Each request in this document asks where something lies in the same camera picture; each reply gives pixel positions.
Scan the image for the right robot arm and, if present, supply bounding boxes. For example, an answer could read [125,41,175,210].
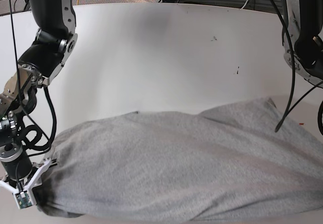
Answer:
[1,0,78,209]

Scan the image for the grey T-shirt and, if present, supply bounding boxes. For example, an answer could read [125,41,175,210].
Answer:
[38,98,322,223]

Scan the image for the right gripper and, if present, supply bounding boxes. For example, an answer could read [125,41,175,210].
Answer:
[1,148,56,208]

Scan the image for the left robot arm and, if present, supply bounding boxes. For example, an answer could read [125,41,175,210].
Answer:
[269,0,322,131]

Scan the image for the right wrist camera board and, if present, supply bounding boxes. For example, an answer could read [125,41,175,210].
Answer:
[13,191,34,209]

